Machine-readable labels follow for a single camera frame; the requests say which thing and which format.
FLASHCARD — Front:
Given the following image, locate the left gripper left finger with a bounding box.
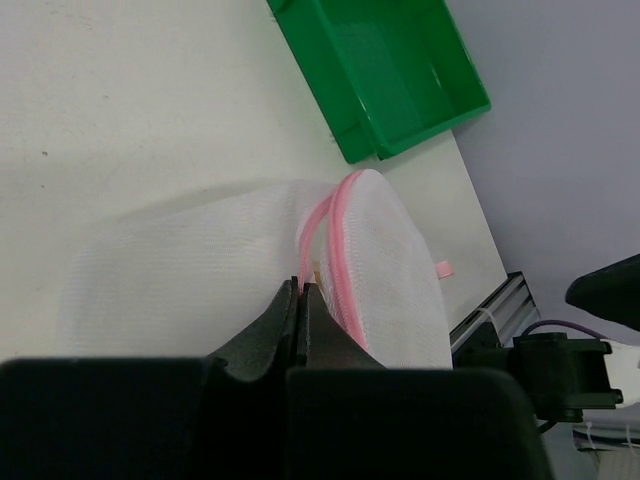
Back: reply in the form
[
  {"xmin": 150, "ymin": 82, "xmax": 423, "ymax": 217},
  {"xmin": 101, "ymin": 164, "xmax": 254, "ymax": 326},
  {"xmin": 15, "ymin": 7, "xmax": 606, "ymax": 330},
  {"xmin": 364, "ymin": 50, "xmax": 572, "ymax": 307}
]
[{"xmin": 1, "ymin": 279, "xmax": 299, "ymax": 479}]

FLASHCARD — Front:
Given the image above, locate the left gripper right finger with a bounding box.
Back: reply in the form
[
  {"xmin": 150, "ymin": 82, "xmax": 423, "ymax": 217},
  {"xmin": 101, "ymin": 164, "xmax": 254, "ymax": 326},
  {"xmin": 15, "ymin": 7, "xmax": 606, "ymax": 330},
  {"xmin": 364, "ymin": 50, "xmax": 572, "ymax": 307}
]
[{"xmin": 287, "ymin": 284, "xmax": 553, "ymax": 479}]

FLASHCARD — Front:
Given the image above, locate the white mesh laundry bag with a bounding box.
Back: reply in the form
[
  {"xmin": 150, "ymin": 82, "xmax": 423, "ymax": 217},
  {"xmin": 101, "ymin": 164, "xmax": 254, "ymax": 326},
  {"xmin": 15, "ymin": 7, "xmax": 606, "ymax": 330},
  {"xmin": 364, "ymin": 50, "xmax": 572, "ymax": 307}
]
[{"xmin": 57, "ymin": 170, "xmax": 452, "ymax": 369}]

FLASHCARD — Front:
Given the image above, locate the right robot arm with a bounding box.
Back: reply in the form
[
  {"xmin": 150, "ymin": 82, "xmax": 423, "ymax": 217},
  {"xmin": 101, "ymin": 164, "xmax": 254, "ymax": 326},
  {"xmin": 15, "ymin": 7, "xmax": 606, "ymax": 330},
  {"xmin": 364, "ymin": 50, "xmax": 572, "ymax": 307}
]
[{"xmin": 452, "ymin": 274, "xmax": 639, "ymax": 479}]

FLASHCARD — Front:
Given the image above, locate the green plastic bin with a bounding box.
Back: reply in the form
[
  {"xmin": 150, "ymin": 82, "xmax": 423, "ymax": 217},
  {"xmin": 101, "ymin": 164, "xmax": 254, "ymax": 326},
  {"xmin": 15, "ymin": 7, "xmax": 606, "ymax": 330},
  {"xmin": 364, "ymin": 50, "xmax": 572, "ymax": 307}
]
[{"xmin": 269, "ymin": 0, "xmax": 491, "ymax": 164}]

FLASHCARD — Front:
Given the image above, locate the aluminium frame rail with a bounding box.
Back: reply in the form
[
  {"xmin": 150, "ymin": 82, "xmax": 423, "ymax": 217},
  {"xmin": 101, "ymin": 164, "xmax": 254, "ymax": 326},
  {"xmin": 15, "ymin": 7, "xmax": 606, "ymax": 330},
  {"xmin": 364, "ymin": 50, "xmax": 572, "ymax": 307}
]
[{"xmin": 450, "ymin": 272, "xmax": 541, "ymax": 352}]

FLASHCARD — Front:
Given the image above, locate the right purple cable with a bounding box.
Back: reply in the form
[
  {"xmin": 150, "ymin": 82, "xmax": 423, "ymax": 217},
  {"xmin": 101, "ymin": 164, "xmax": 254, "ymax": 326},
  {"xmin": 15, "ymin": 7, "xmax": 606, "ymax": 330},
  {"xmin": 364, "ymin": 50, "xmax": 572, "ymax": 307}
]
[{"xmin": 527, "ymin": 318, "xmax": 609, "ymax": 341}]

